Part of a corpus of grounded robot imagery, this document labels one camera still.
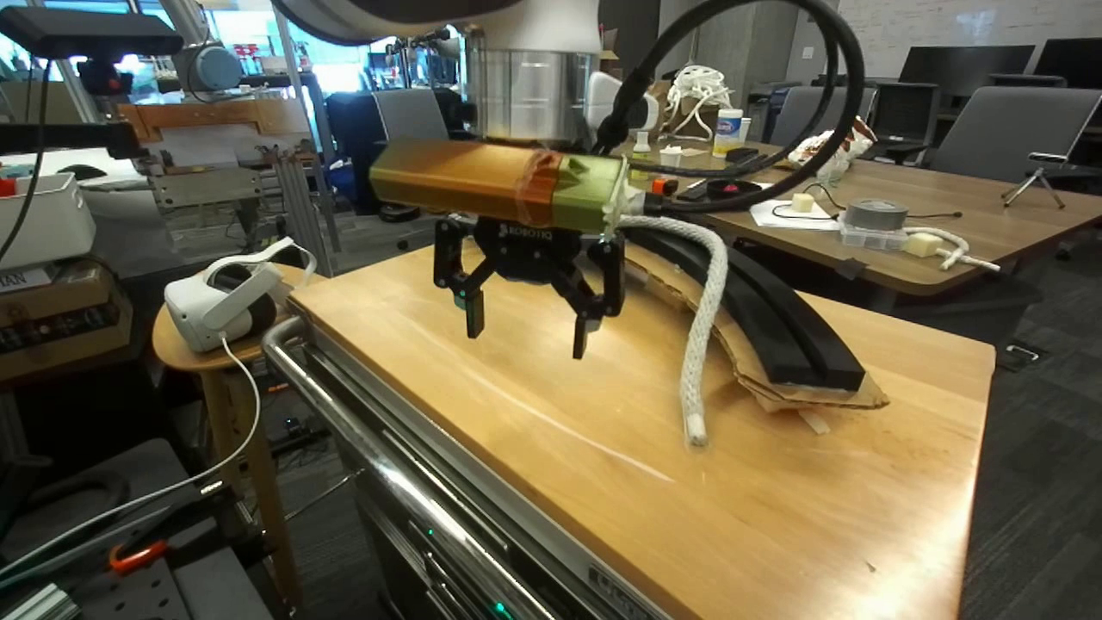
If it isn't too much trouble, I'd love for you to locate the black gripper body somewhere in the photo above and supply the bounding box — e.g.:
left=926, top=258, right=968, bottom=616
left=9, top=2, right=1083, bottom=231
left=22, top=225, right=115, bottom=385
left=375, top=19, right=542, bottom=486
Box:
left=436, top=218, right=624, bottom=288

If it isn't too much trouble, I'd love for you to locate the white braided rope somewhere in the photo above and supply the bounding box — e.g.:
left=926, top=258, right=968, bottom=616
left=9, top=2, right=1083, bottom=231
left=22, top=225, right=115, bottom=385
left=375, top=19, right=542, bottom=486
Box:
left=617, top=211, right=735, bottom=451

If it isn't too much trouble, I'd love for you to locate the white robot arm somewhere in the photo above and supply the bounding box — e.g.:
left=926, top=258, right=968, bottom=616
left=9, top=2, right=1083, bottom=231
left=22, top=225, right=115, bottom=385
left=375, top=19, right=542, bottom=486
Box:
left=274, top=0, right=627, bottom=357

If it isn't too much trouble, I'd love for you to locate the curved black board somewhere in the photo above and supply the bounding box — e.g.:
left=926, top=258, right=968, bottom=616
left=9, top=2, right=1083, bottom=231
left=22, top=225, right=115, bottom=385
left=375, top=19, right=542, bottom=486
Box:
left=617, top=218, right=866, bottom=396

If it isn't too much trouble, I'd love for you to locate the white VR headset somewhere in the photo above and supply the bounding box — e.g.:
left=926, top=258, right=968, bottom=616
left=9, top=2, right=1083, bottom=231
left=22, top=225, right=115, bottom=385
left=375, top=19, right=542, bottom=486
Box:
left=167, top=236, right=317, bottom=353

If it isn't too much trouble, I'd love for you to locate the round wooden stool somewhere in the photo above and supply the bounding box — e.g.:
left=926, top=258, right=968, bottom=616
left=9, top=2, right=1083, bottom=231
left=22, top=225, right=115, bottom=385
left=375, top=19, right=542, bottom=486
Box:
left=152, top=264, right=304, bottom=608

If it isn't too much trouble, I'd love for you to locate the grey tape roll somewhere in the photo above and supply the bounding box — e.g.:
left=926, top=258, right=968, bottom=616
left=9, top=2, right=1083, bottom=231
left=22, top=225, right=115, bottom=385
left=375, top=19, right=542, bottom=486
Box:
left=844, top=198, right=911, bottom=231

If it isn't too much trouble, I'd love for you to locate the long wooden office table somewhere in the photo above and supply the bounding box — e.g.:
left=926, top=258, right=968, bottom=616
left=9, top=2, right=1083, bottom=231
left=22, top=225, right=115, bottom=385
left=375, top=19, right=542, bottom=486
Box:
left=617, top=120, right=1102, bottom=301

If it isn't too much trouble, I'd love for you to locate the white power strip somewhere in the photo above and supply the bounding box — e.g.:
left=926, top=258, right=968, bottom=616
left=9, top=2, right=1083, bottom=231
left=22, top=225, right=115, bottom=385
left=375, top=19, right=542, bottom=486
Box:
left=840, top=226, right=1000, bottom=272

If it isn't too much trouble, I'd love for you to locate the black monitor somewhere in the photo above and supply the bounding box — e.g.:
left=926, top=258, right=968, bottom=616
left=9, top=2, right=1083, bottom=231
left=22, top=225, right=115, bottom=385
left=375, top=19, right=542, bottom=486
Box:
left=898, top=43, right=1035, bottom=91

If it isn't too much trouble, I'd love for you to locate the grey office chair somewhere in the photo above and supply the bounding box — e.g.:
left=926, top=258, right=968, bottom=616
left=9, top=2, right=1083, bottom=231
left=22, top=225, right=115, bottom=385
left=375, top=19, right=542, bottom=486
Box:
left=930, top=84, right=1102, bottom=182

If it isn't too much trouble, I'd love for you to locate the orange green wrist camera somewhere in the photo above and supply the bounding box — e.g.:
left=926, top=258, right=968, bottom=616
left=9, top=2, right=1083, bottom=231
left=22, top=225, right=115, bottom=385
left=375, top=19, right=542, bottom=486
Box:
left=369, top=142, right=627, bottom=231

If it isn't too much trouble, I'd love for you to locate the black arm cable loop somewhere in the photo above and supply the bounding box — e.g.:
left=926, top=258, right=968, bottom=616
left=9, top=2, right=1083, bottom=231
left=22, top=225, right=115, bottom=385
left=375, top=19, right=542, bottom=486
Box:
left=590, top=0, right=868, bottom=221

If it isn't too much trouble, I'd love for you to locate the chrome cart handle bar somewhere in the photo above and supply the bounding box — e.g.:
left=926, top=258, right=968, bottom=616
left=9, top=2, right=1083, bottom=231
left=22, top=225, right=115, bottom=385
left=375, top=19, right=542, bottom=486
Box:
left=262, top=315, right=555, bottom=620

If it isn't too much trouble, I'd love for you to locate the white headset cable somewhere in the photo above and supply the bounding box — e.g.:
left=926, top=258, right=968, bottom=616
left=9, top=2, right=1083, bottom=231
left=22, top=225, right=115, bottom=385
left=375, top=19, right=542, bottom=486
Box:
left=0, top=334, right=268, bottom=582

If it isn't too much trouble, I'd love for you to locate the white rope bundle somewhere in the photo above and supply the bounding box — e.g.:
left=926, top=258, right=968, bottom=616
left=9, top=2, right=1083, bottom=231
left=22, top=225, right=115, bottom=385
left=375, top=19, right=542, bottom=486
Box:
left=664, top=60, right=739, bottom=142

